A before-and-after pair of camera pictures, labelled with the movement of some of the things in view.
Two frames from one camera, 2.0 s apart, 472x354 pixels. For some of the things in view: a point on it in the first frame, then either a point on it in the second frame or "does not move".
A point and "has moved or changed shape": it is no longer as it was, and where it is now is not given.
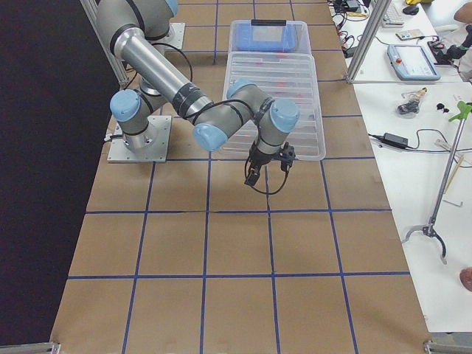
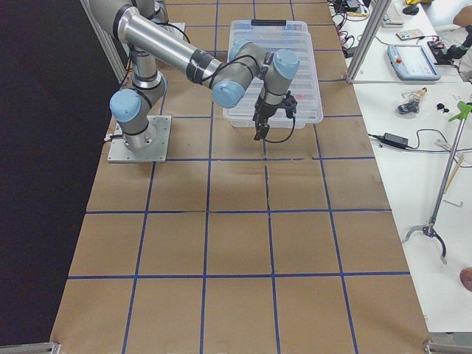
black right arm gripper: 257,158 → 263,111
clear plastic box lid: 290,76 has moved or changed shape
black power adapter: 395,140 does not move
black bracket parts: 411,106 does not move
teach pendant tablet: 412,63 does not move
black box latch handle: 268,22 does not move
